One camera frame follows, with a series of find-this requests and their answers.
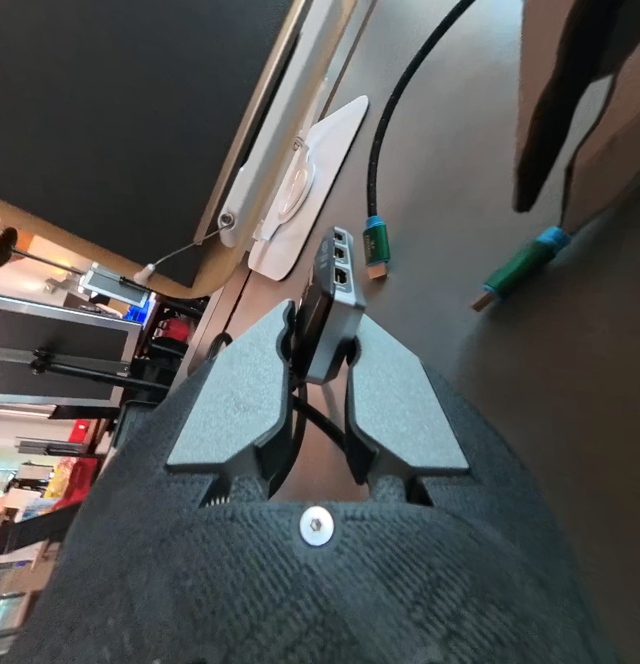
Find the red bag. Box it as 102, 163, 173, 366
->
158, 317, 190, 344

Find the black covered computer monitor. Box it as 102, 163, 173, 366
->
0, 0, 377, 301

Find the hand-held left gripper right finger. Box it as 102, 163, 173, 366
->
345, 314, 471, 486

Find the black HDMI switch box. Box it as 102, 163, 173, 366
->
291, 225, 368, 386

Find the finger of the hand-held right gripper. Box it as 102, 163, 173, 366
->
562, 46, 640, 235
513, 0, 640, 213

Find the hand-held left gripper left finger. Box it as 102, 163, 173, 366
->
165, 299, 297, 483

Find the grey metal shelf rack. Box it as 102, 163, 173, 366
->
0, 293, 162, 416

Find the thin steel wire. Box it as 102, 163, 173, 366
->
136, 214, 235, 279

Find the red storage crate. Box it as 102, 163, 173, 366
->
53, 419, 100, 501

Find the white monitor stand base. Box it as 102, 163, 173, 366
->
247, 96, 371, 282

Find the black switch cable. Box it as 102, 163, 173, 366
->
208, 332, 347, 470

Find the white framed tablet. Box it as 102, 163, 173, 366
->
81, 262, 154, 308

